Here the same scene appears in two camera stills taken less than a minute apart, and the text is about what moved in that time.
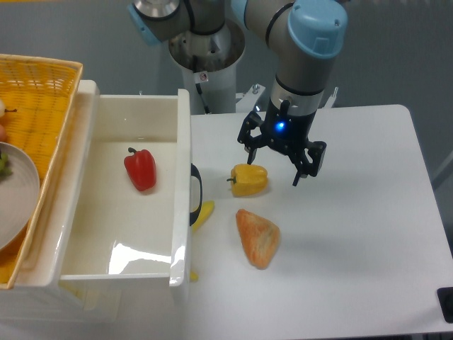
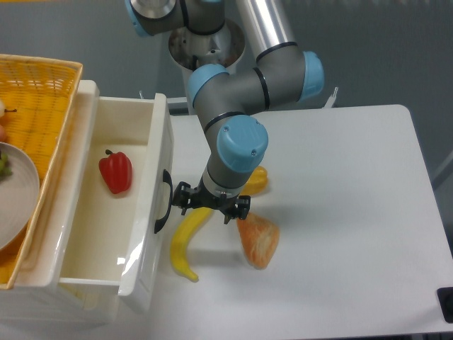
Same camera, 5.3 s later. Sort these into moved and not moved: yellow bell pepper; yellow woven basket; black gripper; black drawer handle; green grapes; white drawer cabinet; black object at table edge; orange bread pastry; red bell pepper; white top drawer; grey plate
Moved: black gripper; white top drawer; black drawer handle; red bell pepper
Not moved: green grapes; orange bread pastry; yellow woven basket; yellow bell pepper; black object at table edge; grey plate; white drawer cabinet
